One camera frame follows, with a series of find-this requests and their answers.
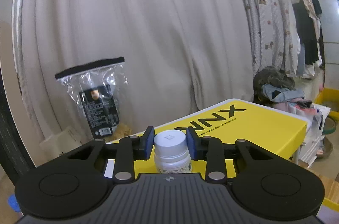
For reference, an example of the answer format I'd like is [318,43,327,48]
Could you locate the patterned hanging garment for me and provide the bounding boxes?
[243,0,299,77]

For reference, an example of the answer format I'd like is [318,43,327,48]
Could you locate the white pill bottle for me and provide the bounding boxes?
[154,130,192,174]

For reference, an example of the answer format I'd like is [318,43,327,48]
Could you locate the beige curtain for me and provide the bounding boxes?
[16,0,253,140]

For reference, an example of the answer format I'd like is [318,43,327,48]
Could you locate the pile of clothes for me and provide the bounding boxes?
[253,67,324,130]

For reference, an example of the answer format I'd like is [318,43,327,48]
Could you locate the clear zip bag with card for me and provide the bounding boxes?
[55,56,128,138]

